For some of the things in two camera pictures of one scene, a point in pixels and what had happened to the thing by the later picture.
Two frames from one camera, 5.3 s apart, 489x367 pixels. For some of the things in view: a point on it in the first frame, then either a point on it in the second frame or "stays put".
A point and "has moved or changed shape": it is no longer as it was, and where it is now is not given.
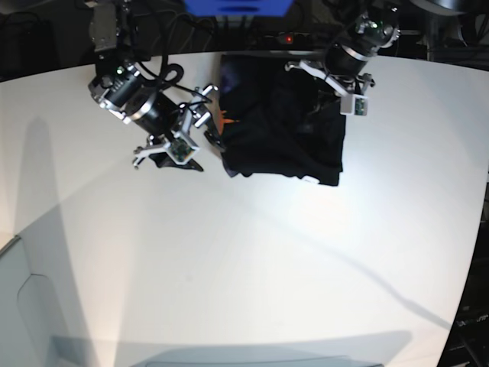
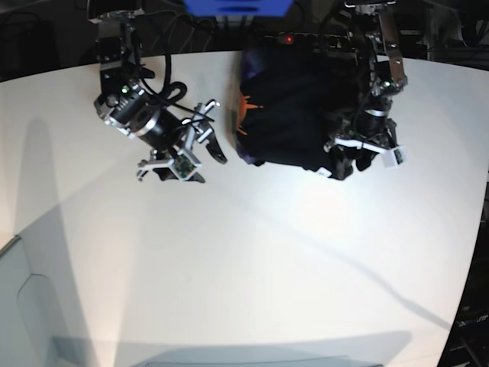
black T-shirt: x=277 y=122 has moved or changed shape
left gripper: x=342 y=69 → x=375 y=134
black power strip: x=299 y=40 stays put
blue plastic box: x=238 y=8 stays put
